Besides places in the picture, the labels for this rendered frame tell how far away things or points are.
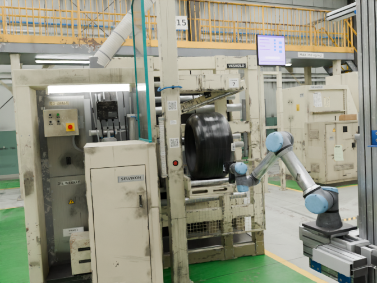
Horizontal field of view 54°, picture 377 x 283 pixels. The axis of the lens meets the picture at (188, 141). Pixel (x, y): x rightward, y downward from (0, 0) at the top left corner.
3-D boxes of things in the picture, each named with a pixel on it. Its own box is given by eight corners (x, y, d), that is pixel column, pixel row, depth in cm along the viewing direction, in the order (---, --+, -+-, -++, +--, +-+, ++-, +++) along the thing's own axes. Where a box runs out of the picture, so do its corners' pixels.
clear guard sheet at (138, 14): (148, 142, 209) (138, -28, 204) (138, 139, 262) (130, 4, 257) (152, 142, 209) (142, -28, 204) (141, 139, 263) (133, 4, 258)
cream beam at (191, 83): (174, 92, 311) (173, 74, 311) (169, 94, 336) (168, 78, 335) (241, 90, 326) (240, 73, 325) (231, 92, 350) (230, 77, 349)
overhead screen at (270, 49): (258, 65, 657) (257, 33, 654) (256, 65, 661) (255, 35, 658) (285, 65, 679) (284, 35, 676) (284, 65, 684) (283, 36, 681)
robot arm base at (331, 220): (348, 225, 216) (348, 209, 215) (328, 229, 210) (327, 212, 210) (329, 219, 230) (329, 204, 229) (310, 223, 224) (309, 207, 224)
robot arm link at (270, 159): (291, 126, 237) (247, 176, 261) (283, 127, 229) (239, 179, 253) (303, 138, 232) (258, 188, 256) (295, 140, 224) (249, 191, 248)
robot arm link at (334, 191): (342, 207, 220) (341, 185, 219) (334, 212, 210) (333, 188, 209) (322, 205, 228) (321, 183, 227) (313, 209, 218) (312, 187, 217)
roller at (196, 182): (189, 182, 282) (188, 179, 286) (189, 187, 284) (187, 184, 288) (232, 178, 290) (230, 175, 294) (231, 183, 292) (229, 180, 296)
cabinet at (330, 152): (326, 188, 686) (324, 122, 679) (306, 184, 739) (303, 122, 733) (363, 183, 720) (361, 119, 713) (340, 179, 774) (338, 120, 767)
